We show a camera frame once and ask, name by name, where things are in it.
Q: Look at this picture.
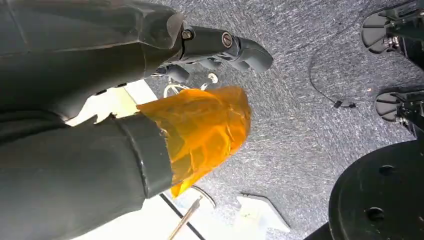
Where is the thin wooden stick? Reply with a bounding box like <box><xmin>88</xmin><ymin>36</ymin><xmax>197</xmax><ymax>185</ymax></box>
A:
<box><xmin>168</xmin><ymin>196</ymin><xmax>204</xmax><ymax>240</ymax></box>

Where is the white desk foot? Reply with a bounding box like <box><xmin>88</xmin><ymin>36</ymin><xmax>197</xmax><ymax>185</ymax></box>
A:
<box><xmin>235</xmin><ymin>193</ymin><xmax>291</xmax><ymax>234</ymax></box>

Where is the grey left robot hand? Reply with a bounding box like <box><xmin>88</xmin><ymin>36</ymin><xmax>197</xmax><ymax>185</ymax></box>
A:
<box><xmin>0</xmin><ymin>0</ymin><xmax>275</xmax><ymax>240</ymax></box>

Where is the black robot foot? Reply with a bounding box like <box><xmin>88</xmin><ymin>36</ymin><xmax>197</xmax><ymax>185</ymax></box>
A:
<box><xmin>360</xmin><ymin>5</ymin><xmax>424</xmax><ymax>70</ymax></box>
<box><xmin>375</xmin><ymin>90</ymin><xmax>424</xmax><ymax>138</ymax></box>

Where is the thin black floor cable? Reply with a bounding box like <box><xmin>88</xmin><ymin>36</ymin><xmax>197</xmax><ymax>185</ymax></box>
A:
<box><xmin>308</xmin><ymin>49</ymin><xmax>357</xmax><ymax>110</ymax></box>

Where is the black round base plate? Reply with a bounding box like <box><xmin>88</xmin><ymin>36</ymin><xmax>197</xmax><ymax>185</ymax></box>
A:
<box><xmin>303</xmin><ymin>139</ymin><xmax>424</xmax><ymax>240</ymax></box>

